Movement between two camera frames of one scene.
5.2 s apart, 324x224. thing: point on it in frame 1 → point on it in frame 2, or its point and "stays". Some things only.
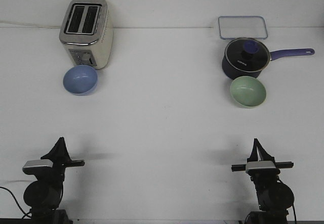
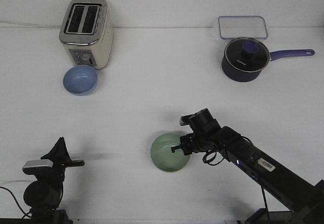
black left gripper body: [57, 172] stays
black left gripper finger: [58, 152] stays
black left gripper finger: [64, 154] stays
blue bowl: [81, 80] stays
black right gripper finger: [263, 154] → [173, 148]
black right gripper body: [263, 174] → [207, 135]
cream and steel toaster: [86, 30] stays
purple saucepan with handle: [247, 57] stays
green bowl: [248, 91] → [162, 156]
